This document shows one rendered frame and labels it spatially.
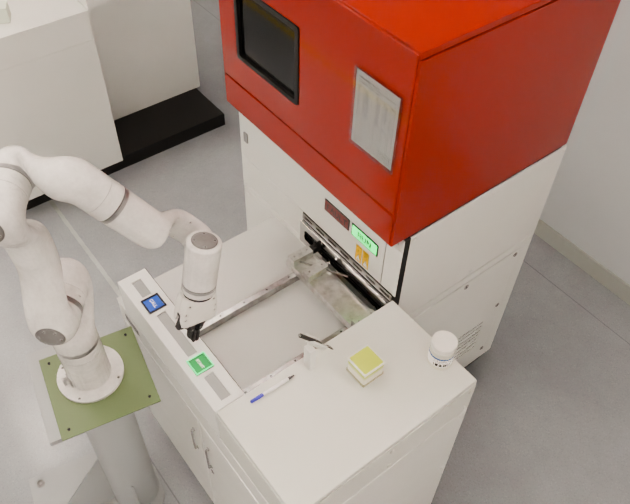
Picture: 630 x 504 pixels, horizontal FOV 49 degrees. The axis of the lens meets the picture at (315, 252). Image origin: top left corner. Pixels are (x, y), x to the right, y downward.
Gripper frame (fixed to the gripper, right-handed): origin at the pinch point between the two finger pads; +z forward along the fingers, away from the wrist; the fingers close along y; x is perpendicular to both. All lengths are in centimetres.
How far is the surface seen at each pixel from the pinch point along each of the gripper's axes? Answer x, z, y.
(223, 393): 11.3, 15.3, -3.9
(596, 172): -6, 13, -214
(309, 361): 19.7, 5.5, -24.7
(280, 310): -10.4, 21.5, -40.4
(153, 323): -19.8, 15.8, -0.2
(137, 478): -16, 89, 5
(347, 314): 7, 13, -52
